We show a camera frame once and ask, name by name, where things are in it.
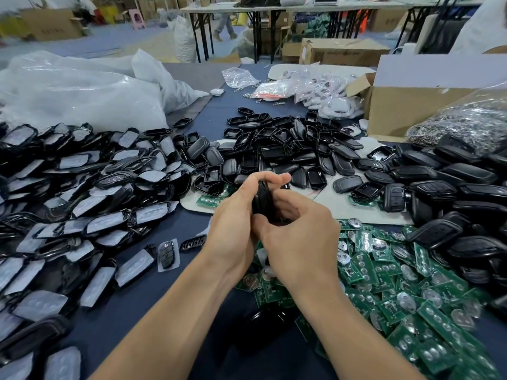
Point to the brown cardboard box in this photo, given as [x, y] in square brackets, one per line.
[346, 53]

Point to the pink plastic stool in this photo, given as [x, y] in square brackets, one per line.
[136, 18]

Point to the black metal table frame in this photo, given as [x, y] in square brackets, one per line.
[204, 31]

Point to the pile of black shell halves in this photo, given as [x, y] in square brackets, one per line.
[293, 150]

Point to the person's left forearm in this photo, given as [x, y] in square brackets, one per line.
[170, 332]

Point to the pile of shells with pads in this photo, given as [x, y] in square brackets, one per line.
[75, 209]

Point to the person's right forearm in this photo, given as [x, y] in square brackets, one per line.
[364, 340]

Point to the tan cardboard box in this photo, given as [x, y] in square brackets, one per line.
[49, 23]

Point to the large white plastic bag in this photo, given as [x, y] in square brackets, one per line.
[79, 92]

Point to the white sack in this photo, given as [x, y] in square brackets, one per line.
[184, 39]

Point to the clear bag with red label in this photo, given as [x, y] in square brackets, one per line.
[271, 89]

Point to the long white table top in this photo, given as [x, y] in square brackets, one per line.
[372, 7]

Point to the clear bag of metal parts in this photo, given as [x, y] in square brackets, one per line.
[471, 122]

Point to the small crumpled clear plastic bag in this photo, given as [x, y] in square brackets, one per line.
[240, 78]

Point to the person's left hand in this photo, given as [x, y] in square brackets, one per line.
[234, 233]

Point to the pile of green circuit boards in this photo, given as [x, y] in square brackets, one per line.
[380, 265]

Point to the lone glossy black shell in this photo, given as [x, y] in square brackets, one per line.
[257, 324]

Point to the heap of black parts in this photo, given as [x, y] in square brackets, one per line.
[259, 0]

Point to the pile of assembled black fobs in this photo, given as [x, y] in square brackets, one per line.
[463, 201]

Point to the large open cardboard box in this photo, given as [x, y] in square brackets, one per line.
[416, 108]

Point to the person's right hand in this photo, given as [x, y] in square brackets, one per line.
[305, 241]

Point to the heap of clear parts bags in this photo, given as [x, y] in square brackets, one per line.
[326, 92]

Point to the small black button strip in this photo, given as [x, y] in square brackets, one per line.
[192, 243]

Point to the small white object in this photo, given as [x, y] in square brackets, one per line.
[216, 91]

